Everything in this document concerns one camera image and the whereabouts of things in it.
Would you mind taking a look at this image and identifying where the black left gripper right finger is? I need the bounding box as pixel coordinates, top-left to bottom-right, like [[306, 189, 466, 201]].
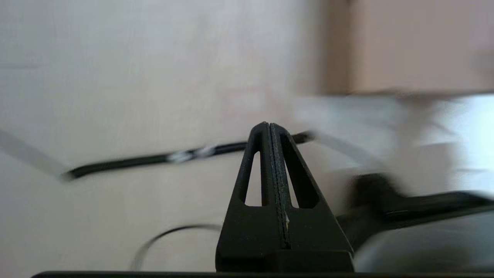
[[269, 123, 354, 272]]

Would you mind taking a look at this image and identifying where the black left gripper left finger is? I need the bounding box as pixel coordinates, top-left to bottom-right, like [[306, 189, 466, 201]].
[[215, 122, 285, 272]]

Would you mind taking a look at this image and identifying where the thin black floor cable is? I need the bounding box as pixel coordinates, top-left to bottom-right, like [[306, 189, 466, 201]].
[[130, 224, 223, 271]]

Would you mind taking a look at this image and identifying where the black corrugated cable conduit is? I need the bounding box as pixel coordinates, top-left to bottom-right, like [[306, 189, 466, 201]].
[[62, 131, 315, 182]]

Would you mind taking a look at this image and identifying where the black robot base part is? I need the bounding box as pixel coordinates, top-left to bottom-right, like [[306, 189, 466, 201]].
[[336, 173, 494, 251]]

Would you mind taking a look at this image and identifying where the brown cardboard shoe box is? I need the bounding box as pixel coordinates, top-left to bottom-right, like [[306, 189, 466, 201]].
[[320, 0, 494, 95]]

